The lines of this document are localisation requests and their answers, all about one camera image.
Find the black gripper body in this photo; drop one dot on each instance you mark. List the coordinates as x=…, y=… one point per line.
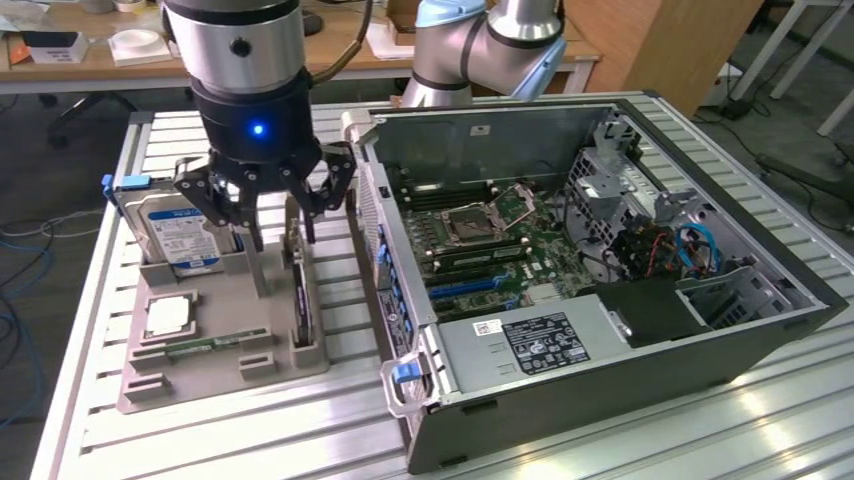
x=233, y=125

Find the grey perforated disk bay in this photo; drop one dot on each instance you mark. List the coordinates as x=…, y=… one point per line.
x=734, y=300

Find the black chair base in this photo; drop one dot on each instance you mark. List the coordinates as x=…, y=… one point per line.
x=58, y=140

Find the white box on desk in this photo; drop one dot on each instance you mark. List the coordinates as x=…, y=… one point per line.
x=136, y=50

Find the black stand base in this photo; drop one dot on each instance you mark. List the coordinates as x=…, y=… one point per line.
x=800, y=172

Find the silver power supply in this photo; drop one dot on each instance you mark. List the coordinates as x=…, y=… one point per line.
x=480, y=350

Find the CPU socket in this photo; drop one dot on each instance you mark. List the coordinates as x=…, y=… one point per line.
x=469, y=225

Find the silver chipset heatsink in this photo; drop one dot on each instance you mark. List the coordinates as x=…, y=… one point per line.
x=543, y=295

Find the green motherboard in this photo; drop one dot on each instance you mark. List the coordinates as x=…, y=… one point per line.
x=560, y=270

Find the metal disk bay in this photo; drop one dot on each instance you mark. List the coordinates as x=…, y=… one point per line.
x=613, y=215

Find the black expansion slot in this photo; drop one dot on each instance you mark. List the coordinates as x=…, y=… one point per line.
x=463, y=279

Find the white table frame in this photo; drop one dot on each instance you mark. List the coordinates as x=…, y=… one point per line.
x=767, y=50

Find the white box with red button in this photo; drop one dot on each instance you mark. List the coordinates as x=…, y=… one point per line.
x=723, y=85

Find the blue case latch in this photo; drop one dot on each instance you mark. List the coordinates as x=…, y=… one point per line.
x=404, y=373

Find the metal socket cover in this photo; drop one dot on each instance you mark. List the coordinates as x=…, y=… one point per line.
x=515, y=188

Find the white paper stack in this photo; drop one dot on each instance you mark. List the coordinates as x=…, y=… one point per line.
x=389, y=45

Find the grey cup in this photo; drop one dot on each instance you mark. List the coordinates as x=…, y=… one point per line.
x=97, y=6

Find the wooden desk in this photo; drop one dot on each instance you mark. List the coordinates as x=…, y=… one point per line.
x=80, y=72

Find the cardboard box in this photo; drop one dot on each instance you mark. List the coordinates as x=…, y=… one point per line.
x=403, y=17

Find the open black PC case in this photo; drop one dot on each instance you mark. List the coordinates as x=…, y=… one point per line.
x=600, y=425

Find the blue expansion slot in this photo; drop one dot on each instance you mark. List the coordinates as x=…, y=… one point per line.
x=467, y=289

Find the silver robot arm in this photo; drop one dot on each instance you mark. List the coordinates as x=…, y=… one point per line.
x=233, y=45

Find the white box with black lid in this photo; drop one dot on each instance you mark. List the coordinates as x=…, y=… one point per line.
x=56, y=52

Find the black lamp base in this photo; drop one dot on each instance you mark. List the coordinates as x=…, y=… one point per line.
x=315, y=24

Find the low profile graphics card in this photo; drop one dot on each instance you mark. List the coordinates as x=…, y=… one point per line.
x=303, y=310

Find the green RAM stick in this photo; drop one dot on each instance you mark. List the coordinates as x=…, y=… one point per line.
x=206, y=344

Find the silver CPU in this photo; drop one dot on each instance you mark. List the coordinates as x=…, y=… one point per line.
x=169, y=317

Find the black power adapter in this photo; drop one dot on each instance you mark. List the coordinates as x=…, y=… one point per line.
x=736, y=110

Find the blue card retainer clips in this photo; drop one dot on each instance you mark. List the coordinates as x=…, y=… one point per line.
x=381, y=245

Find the hard disk in blue caddy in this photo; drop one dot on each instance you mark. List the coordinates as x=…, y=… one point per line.
x=176, y=235

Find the grey parts rack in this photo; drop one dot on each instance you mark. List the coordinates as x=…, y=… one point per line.
x=267, y=325

